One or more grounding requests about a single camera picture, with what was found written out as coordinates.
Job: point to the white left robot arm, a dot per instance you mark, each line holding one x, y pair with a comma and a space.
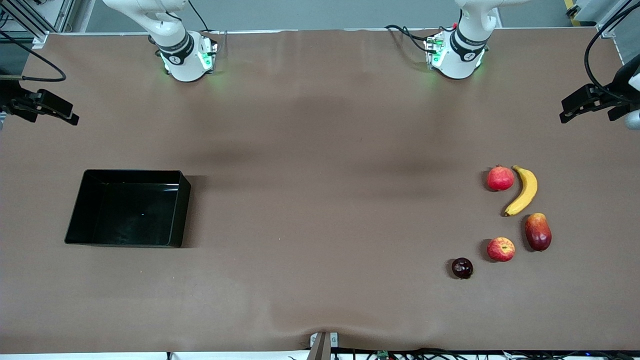
457, 62

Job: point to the yellow banana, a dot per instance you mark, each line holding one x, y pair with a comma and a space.
527, 192

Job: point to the red yellow apple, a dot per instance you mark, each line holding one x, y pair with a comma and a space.
501, 249

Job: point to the table cover mat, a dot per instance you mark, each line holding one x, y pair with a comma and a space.
320, 280

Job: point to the red orange mango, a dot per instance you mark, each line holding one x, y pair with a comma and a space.
538, 232

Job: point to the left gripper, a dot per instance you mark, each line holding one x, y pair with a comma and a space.
618, 89

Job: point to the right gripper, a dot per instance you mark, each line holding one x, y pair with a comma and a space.
10, 96

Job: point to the red pomegranate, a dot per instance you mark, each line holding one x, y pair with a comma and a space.
500, 178

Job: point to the metal table edge bracket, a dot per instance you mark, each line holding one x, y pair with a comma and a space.
322, 347

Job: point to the black plastic box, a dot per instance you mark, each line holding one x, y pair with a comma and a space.
127, 210

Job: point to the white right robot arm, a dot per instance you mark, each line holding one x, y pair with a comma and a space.
185, 65

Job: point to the dark purple plum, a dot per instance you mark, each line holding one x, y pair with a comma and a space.
462, 268

